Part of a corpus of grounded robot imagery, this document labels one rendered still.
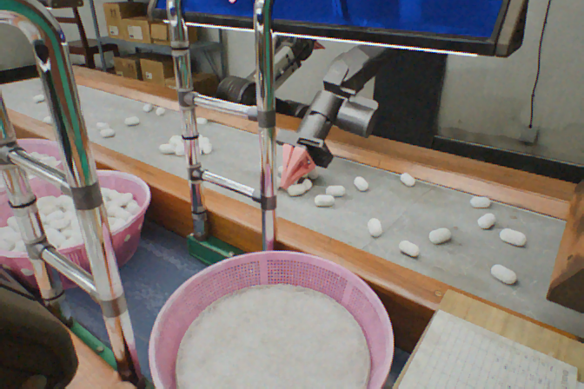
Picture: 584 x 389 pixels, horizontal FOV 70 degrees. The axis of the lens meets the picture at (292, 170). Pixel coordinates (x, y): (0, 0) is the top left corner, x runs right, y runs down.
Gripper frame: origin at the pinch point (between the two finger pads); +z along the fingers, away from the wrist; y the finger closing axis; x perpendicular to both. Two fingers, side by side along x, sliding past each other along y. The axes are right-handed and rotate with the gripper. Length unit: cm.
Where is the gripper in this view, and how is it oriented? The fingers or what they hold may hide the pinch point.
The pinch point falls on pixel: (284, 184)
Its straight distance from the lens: 77.4
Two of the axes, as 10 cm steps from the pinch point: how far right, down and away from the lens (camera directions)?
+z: -4.5, 8.5, -2.7
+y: 8.1, 2.7, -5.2
